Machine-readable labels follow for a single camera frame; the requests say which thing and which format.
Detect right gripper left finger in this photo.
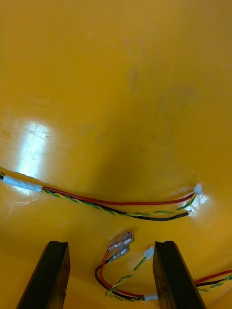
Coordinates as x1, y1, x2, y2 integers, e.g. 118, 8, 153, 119
16, 240, 71, 309

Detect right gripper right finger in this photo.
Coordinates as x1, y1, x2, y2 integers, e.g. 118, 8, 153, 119
152, 239, 206, 309

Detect yellow-orange plastic bin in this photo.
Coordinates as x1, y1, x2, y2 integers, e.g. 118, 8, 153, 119
0, 0, 232, 309

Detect red black green-yellow wire harness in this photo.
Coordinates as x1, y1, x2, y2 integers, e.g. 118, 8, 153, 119
94, 231, 232, 303
0, 169, 203, 222

